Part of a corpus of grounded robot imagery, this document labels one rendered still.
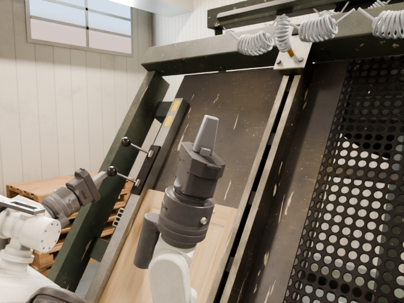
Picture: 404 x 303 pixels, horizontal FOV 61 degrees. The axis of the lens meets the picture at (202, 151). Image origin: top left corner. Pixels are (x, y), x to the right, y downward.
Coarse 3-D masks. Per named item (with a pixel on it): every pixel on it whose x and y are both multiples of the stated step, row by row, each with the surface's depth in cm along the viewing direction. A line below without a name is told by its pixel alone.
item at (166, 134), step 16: (176, 112) 136; (176, 128) 136; (160, 144) 132; (160, 160) 131; (144, 192) 126; (128, 208) 125; (128, 224) 122; (112, 240) 122; (112, 256) 118; (96, 272) 119; (96, 288) 116
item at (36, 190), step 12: (36, 180) 395; (48, 180) 395; (60, 180) 395; (12, 192) 372; (24, 192) 348; (36, 192) 338; (48, 192) 338; (120, 204) 400; (72, 216) 357; (108, 228) 396; (60, 240) 360; (108, 240) 398; (36, 252) 336; (48, 252) 338; (36, 264) 338; (48, 264) 339
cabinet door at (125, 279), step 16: (160, 192) 123; (144, 208) 124; (160, 208) 119; (224, 208) 104; (224, 224) 101; (128, 240) 121; (208, 240) 102; (224, 240) 99; (128, 256) 117; (208, 256) 100; (112, 272) 118; (128, 272) 114; (144, 272) 110; (192, 272) 100; (208, 272) 97; (112, 288) 114; (128, 288) 111; (144, 288) 107; (192, 288) 98; (208, 288) 95
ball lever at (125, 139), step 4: (124, 140) 126; (128, 140) 126; (124, 144) 126; (128, 144) 127; (132, 144) 128; (136, 148) 129; (140, 148) 129; (144, 152) 130; (148, 152) 130; (152, 152) 130; (148, 156) 130
